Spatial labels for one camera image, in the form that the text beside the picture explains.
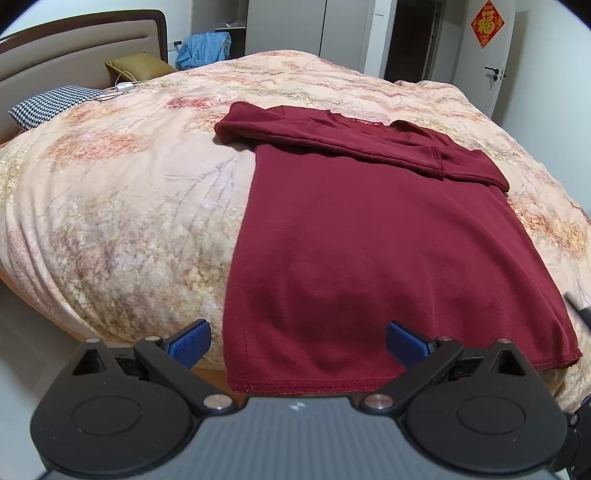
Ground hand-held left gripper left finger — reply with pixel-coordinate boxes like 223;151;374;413
55;318;239;415

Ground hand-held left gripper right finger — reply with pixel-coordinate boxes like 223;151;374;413
361;320;543;414

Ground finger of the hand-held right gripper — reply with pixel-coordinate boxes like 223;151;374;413
564;292;591;329

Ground dark red long-sleeve shirt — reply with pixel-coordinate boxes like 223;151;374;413
215;102;583;395

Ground peach floral blanket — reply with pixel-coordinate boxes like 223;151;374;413
0;50;591;411

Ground houndstooth pillow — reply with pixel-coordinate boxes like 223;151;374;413
8;85;109;130

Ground olive green pillow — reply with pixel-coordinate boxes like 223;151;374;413
105;54;177;86

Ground white room door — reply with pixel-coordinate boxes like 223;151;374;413
431;0;515;125

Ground blue garment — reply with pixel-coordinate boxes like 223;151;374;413
176;32;232;71

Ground red diamond door decoration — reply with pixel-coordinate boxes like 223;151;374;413
471;0;505;49

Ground beige padded wooden headboard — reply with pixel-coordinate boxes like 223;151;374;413
0;9;168;139

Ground open grey wardrobe door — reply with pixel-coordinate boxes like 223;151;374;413
190;0;218;38

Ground grey built-in wardrobe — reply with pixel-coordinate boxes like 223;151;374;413
190;0;398;77

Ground white charger with cable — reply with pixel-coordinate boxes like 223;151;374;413
99;80;141;100

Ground grey door frame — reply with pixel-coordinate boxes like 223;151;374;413
376;0;455;86

